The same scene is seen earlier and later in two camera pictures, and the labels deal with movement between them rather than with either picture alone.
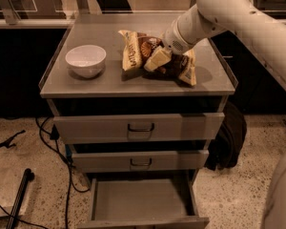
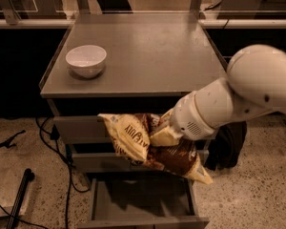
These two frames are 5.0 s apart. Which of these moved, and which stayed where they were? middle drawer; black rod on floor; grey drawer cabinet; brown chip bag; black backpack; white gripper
Moved: brown chip bag; white gripper
Stayed: black backpack; middle drawer; black rod on floor; grey drawer cabinet
